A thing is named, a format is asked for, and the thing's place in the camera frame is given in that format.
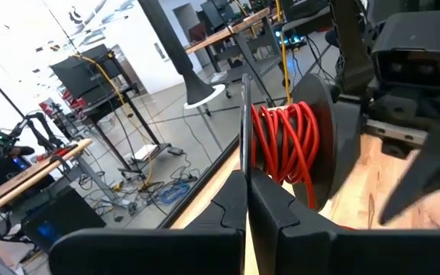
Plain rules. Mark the wooden top workbench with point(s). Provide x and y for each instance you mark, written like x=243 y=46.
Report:
x=227 y=32
x=33 y=175

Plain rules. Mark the black computer tower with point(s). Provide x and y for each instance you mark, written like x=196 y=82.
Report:
x=63 y=221

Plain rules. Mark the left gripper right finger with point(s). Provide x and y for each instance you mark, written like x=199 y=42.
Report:
x=338 y=252

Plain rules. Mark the black monitor cart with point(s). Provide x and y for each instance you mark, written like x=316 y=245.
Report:
x=78 y=76

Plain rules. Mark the black background robot arm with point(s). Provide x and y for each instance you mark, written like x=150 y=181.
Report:
x=40 y=122

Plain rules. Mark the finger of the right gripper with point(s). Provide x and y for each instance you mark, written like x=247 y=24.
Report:
x=348 y=145
x=434 y=172

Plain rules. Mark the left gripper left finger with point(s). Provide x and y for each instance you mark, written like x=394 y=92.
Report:
x=147 y=252

